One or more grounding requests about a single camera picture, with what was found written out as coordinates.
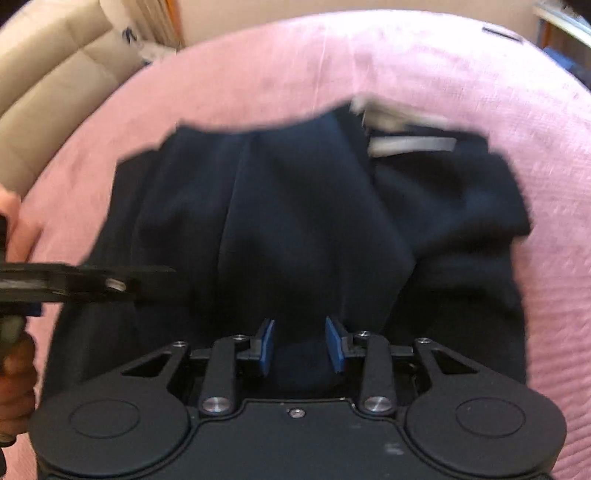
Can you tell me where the navy hoodie with white stripes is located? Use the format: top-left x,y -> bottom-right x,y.
42,105 -> 530,398

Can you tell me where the person's left hand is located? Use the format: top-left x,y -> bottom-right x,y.
1,186 -> 39,445

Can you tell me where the beige padded headboard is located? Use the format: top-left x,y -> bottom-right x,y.
1,1 -> 143,196

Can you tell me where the left beige curtain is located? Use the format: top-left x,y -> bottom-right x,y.
99,0 -> 185,65

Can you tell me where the pink quilted bedspread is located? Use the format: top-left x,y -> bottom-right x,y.
21,10 -> 590,479

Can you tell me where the blue plastic stool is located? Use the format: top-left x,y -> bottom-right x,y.
543,47 -> 591,90

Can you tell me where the white wall shelf desk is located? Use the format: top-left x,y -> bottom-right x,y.
533,1 -> 590,49

